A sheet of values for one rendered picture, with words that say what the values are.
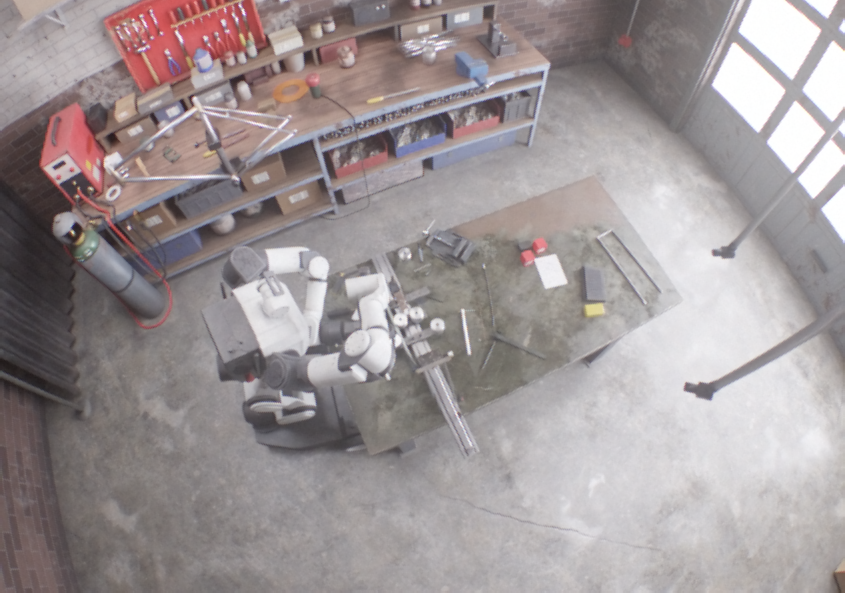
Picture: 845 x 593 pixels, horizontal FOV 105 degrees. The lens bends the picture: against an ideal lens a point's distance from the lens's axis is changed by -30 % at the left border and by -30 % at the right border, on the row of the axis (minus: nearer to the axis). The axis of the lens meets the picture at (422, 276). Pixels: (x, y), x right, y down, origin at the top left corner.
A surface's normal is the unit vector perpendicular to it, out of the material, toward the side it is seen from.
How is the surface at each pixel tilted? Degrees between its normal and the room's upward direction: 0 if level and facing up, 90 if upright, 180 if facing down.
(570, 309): 0
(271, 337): 18
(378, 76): 0
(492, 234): 0
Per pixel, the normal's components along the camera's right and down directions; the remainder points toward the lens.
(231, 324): 0.27, -0.52
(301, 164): -0.03, -0.47
